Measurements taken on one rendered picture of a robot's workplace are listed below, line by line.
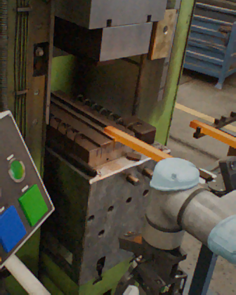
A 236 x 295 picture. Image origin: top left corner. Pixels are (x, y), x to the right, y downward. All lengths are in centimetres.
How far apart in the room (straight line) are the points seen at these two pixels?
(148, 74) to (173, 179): 97
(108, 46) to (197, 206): 66
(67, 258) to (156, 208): 92
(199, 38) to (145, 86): 344
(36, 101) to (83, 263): 58
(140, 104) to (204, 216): 102
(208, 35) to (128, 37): 375
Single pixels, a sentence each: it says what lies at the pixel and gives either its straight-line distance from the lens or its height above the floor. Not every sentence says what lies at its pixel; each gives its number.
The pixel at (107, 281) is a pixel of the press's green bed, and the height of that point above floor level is 40.
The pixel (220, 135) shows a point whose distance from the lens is 159.
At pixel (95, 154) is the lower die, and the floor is 96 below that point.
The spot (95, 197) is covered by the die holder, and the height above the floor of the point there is 85.
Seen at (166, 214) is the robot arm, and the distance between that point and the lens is 74.
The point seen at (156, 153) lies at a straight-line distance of 131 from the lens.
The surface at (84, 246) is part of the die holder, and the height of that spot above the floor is 66.
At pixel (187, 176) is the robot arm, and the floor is 129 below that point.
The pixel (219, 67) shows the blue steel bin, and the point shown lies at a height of 22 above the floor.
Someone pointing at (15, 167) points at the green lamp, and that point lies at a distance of 104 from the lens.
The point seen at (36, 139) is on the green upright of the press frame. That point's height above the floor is 98.
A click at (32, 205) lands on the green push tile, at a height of 101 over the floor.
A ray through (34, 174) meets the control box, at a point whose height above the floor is 105.
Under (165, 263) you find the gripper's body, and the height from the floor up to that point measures 111.
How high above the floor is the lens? 166
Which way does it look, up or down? 28 degrees down
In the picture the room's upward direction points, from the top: 6 degrees clockwise
